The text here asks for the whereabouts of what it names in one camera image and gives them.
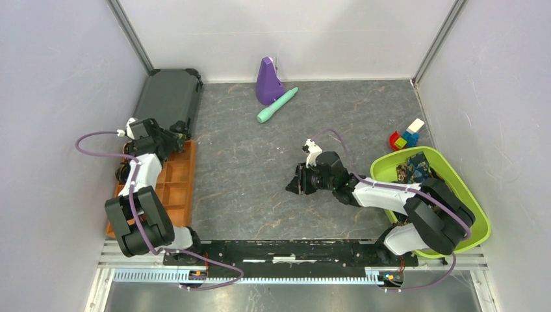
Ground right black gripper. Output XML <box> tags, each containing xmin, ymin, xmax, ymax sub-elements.
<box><xmin>285</xmin><ymin>161</ymin><xmax>335</xmax><ymax>195</ymax></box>

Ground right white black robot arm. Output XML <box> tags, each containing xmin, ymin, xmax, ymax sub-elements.
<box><xmin>285</xmin><ymin>151</ymin><xmax>476</xmax><ymax>265</ymax></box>

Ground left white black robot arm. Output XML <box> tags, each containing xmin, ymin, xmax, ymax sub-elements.
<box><xmin>105</xmin><ymin>118</ymin><xmax>204</xmax><ymax>265</ymax></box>

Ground pile of patterned ties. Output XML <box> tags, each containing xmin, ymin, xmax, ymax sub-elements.
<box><xmin>396</xmin><ymin>151</ymin><xmax>436</xmax><ymax>184</ymax></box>

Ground orange compartment tray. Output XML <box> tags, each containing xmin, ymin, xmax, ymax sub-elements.
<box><xmin>106</xmin><ymin>140</ymin><xmax>197</xmax><ymax>238</ymax></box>

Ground dark green hard case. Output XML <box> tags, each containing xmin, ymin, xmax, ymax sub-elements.
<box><xmin>133</xmin><ymin>68</ymin><xmax>203</xmax><ymax>140</ymax></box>

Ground rolled black patterned tie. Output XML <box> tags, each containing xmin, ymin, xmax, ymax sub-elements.
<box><xmin>115</xmin><ymin>162</ymin><xmax>130</xmax><ymax>185</ymax></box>

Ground teal cylindrical pen tool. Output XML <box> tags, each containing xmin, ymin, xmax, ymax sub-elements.
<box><xmin>256</xmin><ymin>87</ymin><xmax>299</xmax><ymax>124</ymax></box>

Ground lime green plastic bin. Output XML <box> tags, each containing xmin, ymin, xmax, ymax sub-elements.
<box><xmin>370</xmin><ymin>146</ymin><xmax>491</xmax><ymax>254</ymax></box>

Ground purple metronome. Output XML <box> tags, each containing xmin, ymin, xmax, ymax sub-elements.
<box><xmin>255</xmin><ymin>57</ymin><xmax>285</xmax><ymax>106</ymax></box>

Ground colourful toy block stack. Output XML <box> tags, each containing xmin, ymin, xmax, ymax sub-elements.
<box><xmin>389</xmin><ymin>118</ymin><xmax>425</xmax><ymax>151</ymax></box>

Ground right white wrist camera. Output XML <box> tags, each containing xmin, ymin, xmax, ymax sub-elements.
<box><xmin>302</xmin><ymin>138</ymin><xmax>323</xmax><ymax>168</ymax></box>

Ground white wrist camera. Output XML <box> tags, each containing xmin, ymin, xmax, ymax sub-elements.
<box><xmin>302</xmin><ymin>138</ymin><xmax>323</xmax><ymax>168</ymax></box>
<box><xmin>116</xmin><ymin>117</ymin><xmax>138</xmax><ymax>140</ymax></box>

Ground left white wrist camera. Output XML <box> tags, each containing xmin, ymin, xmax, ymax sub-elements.
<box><xmin>116</xmin><ymin>117</ymin><xmax>138</xmax><ymax>140</ymax></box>

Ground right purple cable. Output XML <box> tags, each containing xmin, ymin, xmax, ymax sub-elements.
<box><xmin>312</xmin><ymin>128</ymin><xmax>473</xmax><ymax>294</ymax></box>

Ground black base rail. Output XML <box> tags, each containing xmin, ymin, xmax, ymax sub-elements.
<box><xmin>161</xmin><ymin>239</ymin><xmax>419</xmax><ymax>280</ymax></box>

